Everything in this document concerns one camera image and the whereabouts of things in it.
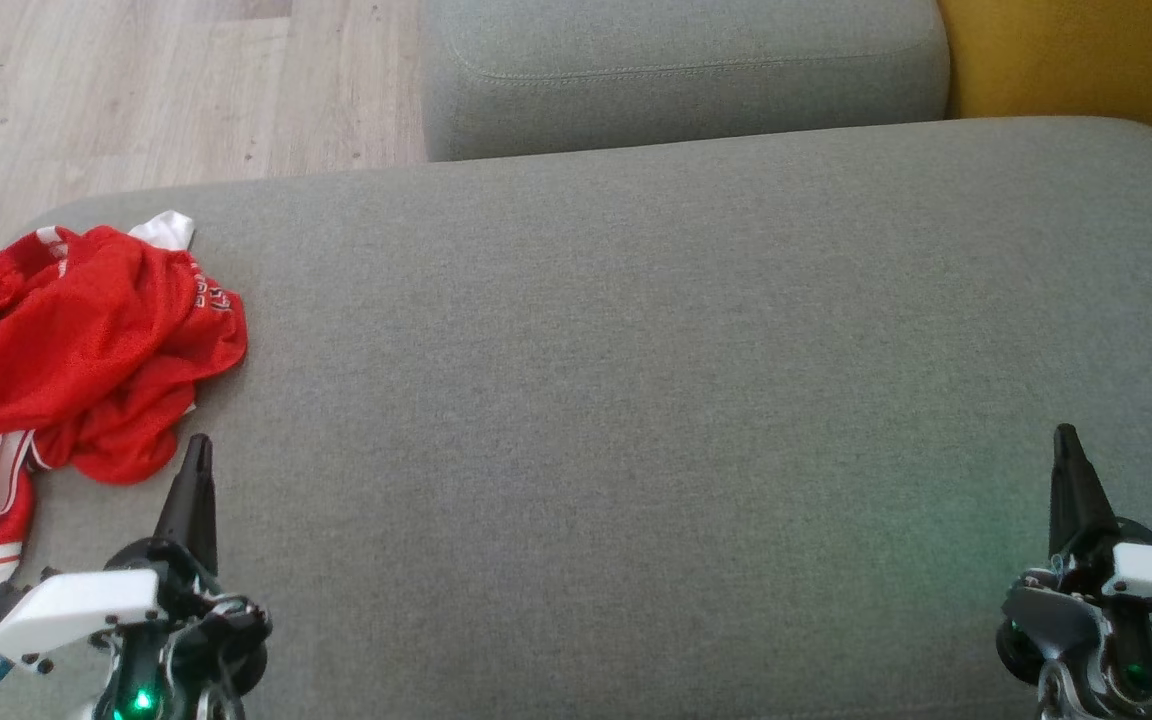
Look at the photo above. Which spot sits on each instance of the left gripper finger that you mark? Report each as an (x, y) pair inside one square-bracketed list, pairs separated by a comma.
[(204, 520), (179, 520)]

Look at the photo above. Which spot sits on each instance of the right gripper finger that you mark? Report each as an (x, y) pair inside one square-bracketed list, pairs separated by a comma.
[(1063, 510), (1091, 515)]

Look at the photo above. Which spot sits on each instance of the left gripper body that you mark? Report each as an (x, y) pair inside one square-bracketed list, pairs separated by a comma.
[(76, 610)]

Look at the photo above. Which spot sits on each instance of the red and white jersey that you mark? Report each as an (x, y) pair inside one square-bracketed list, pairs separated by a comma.
[(86, 330)]

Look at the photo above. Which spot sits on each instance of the large grey sofa seat cushion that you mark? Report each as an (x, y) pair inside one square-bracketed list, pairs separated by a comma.
[(636, 400)]

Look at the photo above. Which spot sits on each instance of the small grey sofa seat cushion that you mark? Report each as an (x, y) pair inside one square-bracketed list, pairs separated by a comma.
[(686, 80)]

